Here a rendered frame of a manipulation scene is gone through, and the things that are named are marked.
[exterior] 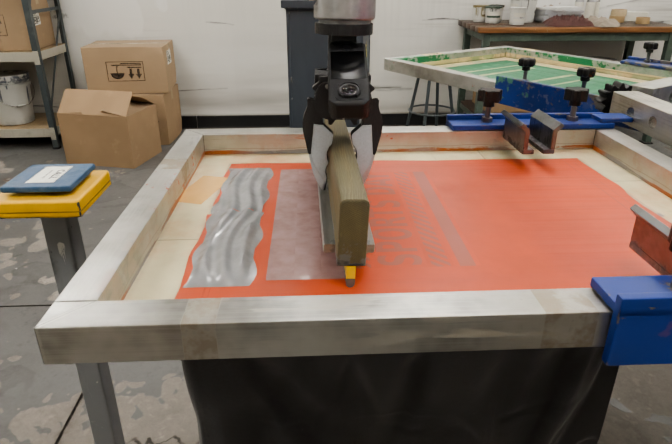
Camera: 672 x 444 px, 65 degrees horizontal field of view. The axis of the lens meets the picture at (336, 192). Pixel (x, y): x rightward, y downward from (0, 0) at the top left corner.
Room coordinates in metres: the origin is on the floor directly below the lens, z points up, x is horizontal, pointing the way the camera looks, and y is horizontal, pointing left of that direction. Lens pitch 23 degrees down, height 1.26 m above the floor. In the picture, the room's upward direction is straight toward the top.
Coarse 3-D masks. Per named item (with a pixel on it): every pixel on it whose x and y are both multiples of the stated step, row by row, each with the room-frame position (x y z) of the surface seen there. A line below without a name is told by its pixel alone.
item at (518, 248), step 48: (288, 240) 0.58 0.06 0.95; (480, 240) 0.58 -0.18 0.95; (528, 240) 0.58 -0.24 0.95; (576, 240) 0.58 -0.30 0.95; (624, 240) 0.58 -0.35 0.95; (192, 288) 0.47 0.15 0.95; (240, 288) 0.47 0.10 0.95; (288, 288) 0.47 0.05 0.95; (336, 288) 0.47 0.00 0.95; (384, 288) 0.47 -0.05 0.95; (432, 288) 0.47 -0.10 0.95; (480, 288) 0.47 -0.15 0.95; (528, 288) 0.47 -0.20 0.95
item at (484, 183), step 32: (384, 160) 0.87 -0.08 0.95; (416, 160) 0.87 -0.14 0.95; (448, 160) 0.87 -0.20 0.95; (480, 160) 0.87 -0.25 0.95; (512, 160) 0.87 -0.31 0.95; (544, 160) 0.87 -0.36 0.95; (576, 160) 0.87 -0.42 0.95; (288, 192) 0.73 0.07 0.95; (448, 192) 0.73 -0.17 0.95; (480, 192) 0.73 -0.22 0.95; (512, 192) 0.73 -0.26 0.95; (544, 192) 0.73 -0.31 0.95; (576, 192) 0.73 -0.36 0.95; (608, 192) 0.73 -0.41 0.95
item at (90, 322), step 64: (256, 128) 0.94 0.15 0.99; (384, 128) 0.94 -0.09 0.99; (448, 128) 0.94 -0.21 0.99; (128, 256) 0.48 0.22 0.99; (64, 320) 0.37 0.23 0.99; (128, 320) 0.37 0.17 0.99; (192, 320) 0.37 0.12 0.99; (256, 320) 0.37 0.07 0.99; (320, 320) 0.37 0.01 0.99; (384, 320) 0.37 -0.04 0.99; (448, 320) 0.37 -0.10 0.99; (512, 320) 0.37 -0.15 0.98; (576, 320) 0.38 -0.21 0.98
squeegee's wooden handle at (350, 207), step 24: (336, 120) 0.77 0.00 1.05; (336, 144) 0.65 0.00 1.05; (336, 168) 0.56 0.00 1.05; (336, 192) 0.52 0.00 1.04; (360, 192) 0.49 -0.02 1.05; (336, 216) 0.50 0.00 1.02; (360, 216) 0.47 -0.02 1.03; (336, 240) 0.49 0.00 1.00; (360, 240) 0.47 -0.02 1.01; (360, 264) 0.47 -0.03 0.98
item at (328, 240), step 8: (320, 192) 0.64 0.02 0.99; (328, 192) 0.64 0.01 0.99; (320, 200) 0.62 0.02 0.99; (328, 200) 0.62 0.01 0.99; (320, 208) 0.59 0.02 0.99; (328, 208) 0.59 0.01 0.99; (320, 216) 0.58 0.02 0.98; (328, 216) 0.57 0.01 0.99; (328, 224) 0.55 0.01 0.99; (328, 232) 0.53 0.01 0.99; (368, 232) 0.53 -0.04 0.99; (328, 240) 0.51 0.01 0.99; (368, 240) 0.51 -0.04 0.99; (328, 248) 0.50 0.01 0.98; (368, 248) 0.50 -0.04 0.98
